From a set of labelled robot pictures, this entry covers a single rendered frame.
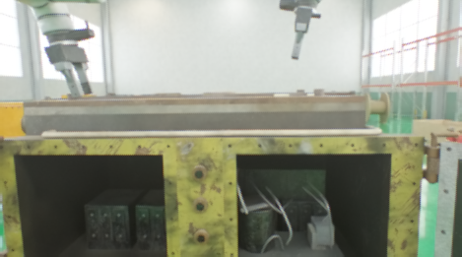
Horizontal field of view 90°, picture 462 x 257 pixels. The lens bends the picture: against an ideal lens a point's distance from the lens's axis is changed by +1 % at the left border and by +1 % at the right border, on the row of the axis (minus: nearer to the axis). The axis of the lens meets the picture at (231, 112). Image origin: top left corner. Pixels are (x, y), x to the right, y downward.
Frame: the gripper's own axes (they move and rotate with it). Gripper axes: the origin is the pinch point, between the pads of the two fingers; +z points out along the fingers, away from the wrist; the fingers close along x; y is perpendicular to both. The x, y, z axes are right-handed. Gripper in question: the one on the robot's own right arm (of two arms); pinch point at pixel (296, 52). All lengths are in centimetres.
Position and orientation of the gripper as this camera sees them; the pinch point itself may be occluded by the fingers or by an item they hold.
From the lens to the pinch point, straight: 87.1
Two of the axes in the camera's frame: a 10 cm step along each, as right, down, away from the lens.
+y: 9.5, 2.1, -2.4
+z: -1.8, 9.7, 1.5
